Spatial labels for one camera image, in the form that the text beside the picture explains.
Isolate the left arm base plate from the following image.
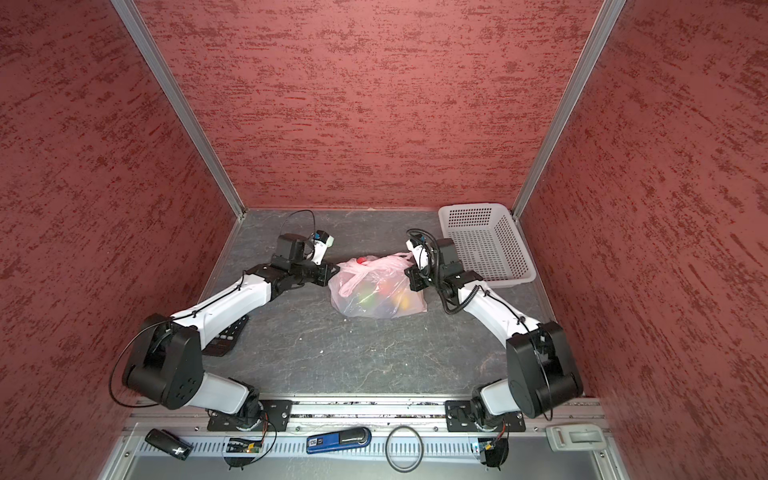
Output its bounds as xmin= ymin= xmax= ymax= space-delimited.
xmin=207 ymin=399 xmax=294 ymax=433

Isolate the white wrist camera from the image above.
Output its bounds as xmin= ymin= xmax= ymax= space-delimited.
xmin=406 ymin=239 xmax=430 ymax=270
xmin=311 ymin=230 xmax=334 ymax=265

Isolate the left circuit board with wires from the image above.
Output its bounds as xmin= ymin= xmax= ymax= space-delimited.
xmin=223 ymin=414 xmax=278 ymax=470

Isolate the pink printed plastic bag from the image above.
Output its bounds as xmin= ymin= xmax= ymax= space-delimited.
xmin=328 ymin=253 xmax=427 ymax=319

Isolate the circuit board with wires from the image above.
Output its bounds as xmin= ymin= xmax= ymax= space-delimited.
xmin=478 ymin=424 xmax=509 ymax=470
xmin=223 ymin=414 xmax=278 ymax=470

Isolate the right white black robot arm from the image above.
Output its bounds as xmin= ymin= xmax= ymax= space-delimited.
xmin=405 ymin=228 xmax=584 ymax=431

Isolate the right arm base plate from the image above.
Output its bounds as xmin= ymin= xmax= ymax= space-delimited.
xmin=444 ymin=399 xmax=526 ymax=433

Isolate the aluminium corner post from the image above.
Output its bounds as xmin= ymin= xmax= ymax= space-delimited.
xmin=511 ymin=0 xmax=626 ymax=223
xmin=110 ymin=0 xmax=247 ymax=221

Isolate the blue black handheld device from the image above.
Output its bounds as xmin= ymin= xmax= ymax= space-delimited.
xmin=306 ymin=427 xmax=372 ymax=455

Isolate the white perforated plastic basket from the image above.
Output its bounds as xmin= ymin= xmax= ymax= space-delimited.
xmin=438 ymin=203 xmax=536 ymax=288

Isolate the right aluminium corner post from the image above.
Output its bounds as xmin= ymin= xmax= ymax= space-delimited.
xmin=511 ymin=0 xmax=626 ymax=223

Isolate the left aluminium corner post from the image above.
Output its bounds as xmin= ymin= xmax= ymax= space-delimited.
xmin=110 ymin=0 xmax=247 ymax=221

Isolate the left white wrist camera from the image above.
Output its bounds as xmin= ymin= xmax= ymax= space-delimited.
xmin=311 ymin=230 xmax=334 ymax=265

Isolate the black calculator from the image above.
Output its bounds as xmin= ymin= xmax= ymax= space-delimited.
xmin=202 ymin=315 xmax=250 ymax=357

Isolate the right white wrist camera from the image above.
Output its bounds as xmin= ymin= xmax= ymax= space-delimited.
xmin=406 ymin=239 xmax=430 ymax=270

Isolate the small black device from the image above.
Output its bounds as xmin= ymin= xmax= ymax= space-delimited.
xmin=144 ymin=429 xmax=193 ymax=461

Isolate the right circuit board with wires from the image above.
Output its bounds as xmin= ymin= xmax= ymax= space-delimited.
xmin=478 ymin=424 xmax=509 ymax=470

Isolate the white plastic latch box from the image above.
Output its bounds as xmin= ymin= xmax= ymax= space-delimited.
xmin=545 ymin=423 xmax=607 ymax=452

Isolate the black cable ring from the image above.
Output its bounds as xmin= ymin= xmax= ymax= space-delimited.
xmin=385 ymin=425 xmax=425 ymax=474

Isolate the aluminium front rail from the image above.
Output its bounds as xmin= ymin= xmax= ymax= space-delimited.
xmin=120 ymin=394 xmax=612 ymax=437

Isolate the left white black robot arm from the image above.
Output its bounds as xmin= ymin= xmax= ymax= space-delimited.
xmin=121 ymin=230 xmax=339 ymax=431

